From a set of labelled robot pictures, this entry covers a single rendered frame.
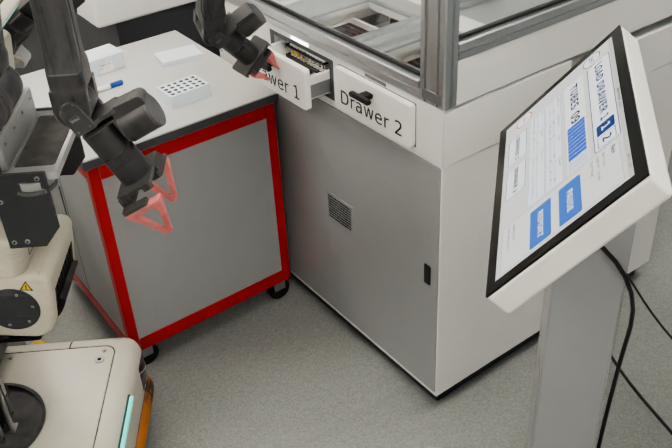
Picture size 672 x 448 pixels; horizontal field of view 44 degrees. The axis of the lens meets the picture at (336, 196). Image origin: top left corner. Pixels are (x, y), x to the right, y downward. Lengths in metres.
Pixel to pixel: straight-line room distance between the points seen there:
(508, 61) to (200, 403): 1.30
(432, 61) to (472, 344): 0.88
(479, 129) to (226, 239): 0.91
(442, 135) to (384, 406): 0.90
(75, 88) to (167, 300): 1.27
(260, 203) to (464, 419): 0.85
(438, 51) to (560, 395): 0.73
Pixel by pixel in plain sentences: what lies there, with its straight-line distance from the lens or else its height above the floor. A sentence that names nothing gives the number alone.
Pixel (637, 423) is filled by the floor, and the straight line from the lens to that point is 2.48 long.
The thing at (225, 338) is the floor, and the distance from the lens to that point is 2.67.
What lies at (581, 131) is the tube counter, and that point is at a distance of 1.41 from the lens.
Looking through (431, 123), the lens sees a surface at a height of 0.90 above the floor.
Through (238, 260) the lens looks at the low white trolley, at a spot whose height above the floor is 0.25.
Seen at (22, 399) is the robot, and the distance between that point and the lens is 2.26.
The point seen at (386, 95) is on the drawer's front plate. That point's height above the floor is 0.93.
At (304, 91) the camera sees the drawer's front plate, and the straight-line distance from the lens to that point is 2.09.
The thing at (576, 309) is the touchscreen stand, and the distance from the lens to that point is 1.53.
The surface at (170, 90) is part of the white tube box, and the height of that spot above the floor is 0.80.
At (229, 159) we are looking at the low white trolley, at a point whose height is 0.60.
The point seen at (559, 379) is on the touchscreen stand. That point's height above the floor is 0.63.
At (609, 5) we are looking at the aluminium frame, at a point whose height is 1.04.
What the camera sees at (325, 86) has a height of 0.86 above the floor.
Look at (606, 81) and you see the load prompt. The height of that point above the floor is 1.17.
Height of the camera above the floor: 1.79
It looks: 33 degrees down
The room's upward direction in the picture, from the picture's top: 3 degrees counter-clockwise
